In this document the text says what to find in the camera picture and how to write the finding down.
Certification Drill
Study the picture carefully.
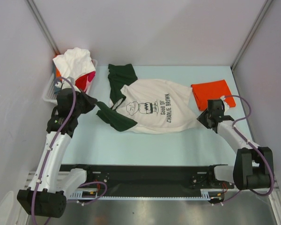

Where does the cream and green t shirt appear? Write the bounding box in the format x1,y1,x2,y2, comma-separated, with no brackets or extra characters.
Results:
97,64,200,134

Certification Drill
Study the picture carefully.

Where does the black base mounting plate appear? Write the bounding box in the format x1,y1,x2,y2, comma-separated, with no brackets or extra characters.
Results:
60,164,234,198

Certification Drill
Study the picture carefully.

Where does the white slotted cable duct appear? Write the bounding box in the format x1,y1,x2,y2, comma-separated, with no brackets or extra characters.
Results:
68,189,223,202

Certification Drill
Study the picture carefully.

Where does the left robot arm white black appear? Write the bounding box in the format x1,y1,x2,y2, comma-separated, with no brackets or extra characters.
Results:
17,88,97,218

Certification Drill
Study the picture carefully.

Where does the pink garment in basket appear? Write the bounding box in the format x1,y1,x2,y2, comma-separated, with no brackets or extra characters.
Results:
86,71,96,87

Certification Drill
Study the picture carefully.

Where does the white plastic laundry basket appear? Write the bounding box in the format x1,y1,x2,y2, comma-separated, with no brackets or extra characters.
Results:
42,59,98,105

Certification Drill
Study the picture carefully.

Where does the left aluminium corner post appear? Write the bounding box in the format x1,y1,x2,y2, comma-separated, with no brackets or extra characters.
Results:
25,0,60,55

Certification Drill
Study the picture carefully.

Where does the folded orange t shirt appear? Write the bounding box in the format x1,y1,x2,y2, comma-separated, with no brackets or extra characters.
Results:
191,80,232,111

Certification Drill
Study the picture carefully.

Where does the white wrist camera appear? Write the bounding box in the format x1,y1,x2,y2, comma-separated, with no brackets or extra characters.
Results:
54,77,75,92
220,96,230,112

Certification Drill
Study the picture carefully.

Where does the white t shirt in basket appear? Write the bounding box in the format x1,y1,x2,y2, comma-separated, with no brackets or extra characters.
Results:
53,47,96,81

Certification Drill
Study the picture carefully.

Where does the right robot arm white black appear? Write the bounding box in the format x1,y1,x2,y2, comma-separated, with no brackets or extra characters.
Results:
197,99,274,196

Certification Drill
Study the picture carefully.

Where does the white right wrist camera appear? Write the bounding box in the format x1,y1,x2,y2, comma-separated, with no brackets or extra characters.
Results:
220,96,230,112

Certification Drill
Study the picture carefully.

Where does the aluminium corner post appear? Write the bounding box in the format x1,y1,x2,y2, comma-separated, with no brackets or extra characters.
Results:
25,0,60,55
230,0,274,73

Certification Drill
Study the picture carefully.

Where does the orange garment in basket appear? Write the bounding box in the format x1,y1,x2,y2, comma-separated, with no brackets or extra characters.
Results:
55,68,61,78

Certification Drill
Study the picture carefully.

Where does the red t shirt in basket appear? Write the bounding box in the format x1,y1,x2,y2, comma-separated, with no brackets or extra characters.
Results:
75,74,89,92

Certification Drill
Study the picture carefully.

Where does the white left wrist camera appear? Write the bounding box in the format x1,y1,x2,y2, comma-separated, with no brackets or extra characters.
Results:
54,77,75,92

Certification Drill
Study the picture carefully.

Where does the aluminium frame rail front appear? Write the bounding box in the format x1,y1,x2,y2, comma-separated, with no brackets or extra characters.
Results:
24,171,279,189

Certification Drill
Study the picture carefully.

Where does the right aluminium corner post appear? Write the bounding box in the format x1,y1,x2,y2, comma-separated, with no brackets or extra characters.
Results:
230,0,274,73

